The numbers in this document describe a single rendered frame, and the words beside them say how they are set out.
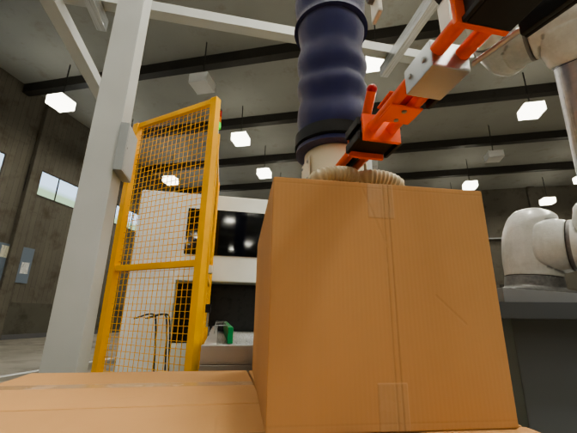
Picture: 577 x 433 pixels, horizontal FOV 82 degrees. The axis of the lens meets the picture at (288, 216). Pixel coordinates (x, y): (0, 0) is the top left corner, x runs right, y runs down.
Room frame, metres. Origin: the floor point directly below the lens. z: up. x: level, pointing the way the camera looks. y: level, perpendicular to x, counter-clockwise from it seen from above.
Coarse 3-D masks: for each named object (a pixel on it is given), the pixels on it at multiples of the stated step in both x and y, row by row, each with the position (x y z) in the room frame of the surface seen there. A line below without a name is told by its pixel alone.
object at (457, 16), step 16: (464, 0) 0.31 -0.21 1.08; (480, 0) 0.28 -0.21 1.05; (496, 0) 0.28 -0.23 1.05; (512, 0) 0.28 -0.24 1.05; (528, 0) 0.28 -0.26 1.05; (464, 16) 0.31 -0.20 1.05; (480, 16) 0.30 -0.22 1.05; (496, 16) 0.30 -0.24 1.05; (512, 16) 0.30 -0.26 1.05; (496, 32) 0.32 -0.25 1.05
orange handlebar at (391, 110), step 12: (444, 36) 0.35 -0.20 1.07; (456, 36) 0.35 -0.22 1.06; (468, 36) 0.36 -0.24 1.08; (480, 36) 0.35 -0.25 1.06; (432, 48) 0.37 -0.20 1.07; (444, 48) 0.37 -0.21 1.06; (468, 48) 0.37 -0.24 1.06; (396, 96) 0.48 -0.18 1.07; (408, 96) 0.50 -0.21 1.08; (384, 108) 0.51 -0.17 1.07; (396, 108) 0.50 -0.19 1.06; (408, 108) 0.50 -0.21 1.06; (420, 108) 0.50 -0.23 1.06; (372, 120) 0.56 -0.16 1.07; (384, 120) 0.54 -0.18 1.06; (396, 120) 0.53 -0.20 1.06; (408, 120) 0.54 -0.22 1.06; (348, 156) 0.70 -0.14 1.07
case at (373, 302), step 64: (320, 192) 0.55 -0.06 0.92; (384, 192) 0.56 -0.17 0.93; (448, 192) 0.58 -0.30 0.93; (320, 256) 0.55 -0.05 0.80; (384, 256) 0.56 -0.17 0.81; (448, 256) 0.58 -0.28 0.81; (256, 320) 0.97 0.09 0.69; (320, 320) 0.55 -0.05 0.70; (384, 320) 0.56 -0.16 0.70; (448, 320) 0.58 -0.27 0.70; (256, 384) 0.83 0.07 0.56; (320, 384) 0.55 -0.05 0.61; (384, 384) 0.56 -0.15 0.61; (448, 384) 0.57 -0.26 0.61
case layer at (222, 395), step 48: (0, 384) 0.85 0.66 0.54; (48, 384) 0.86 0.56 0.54; (96, 384) 0.87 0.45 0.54; (144, 384) 0.88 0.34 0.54; (192, 384) 0.89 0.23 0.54; (240, 384) 0.90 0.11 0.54; (0, 432) 0.53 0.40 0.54; (48, 432) 0.54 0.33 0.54; (96, 432) 0.54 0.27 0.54; (144, 432) 0.54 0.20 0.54; (192, 432) 0.55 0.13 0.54; (240, 432) 0.55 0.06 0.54; (384, 432) 0.57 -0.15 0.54; (432, 432) 0.57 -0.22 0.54; (480, 432) 0.57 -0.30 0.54; (528, 432) 0.57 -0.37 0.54
